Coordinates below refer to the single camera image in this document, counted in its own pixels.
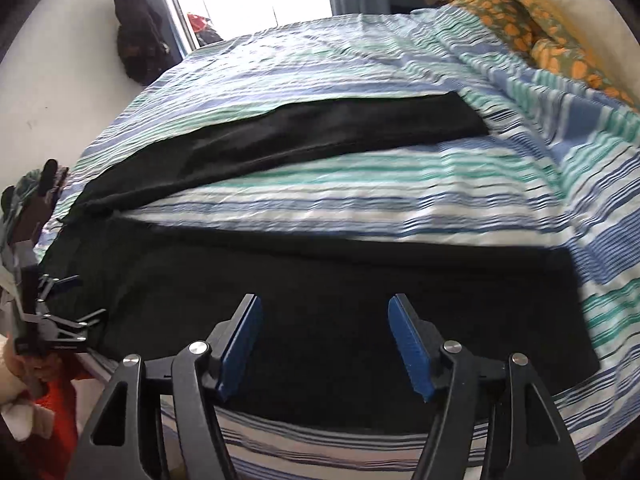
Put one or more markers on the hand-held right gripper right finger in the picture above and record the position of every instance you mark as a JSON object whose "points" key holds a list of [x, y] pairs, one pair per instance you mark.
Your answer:
{"points": [[410, 345]]}

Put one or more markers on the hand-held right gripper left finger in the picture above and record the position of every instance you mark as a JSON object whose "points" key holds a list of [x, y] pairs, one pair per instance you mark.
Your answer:
{"points": [[240, 340]]}

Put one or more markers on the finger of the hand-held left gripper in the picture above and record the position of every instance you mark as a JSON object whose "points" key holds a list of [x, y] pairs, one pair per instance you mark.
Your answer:
{"points": [[67, 283], [92, 318]]}

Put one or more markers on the black pants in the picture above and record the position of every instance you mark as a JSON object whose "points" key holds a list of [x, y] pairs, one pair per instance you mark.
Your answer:
{"points": [[325, 310]]}

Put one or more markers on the person's left hand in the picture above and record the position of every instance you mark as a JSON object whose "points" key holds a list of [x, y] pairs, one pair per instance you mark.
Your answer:
{"points": [[15, 367]]}

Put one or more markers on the brown bag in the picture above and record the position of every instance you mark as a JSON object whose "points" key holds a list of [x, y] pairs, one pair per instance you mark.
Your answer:
{"points": [[37, 215]]}

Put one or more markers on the dark clothes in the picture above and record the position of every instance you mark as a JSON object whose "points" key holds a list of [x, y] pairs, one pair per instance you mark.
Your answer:
{"points": [[7, 199]]}

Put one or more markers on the orange fluffy rug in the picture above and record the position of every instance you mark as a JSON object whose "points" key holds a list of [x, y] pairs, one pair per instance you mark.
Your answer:
{"points": [[60, 435]]}

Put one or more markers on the striped bedsheet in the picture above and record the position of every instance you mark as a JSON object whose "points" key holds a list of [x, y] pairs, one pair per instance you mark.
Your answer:
{"points": [[350, 185]]}

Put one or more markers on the red cloth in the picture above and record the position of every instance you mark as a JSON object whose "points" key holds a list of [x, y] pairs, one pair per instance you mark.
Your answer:
{"points": [[200, 27]]}

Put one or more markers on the dark bag on wall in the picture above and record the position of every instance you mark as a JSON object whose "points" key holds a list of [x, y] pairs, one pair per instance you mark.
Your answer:
{"points": [[140, 35]]}

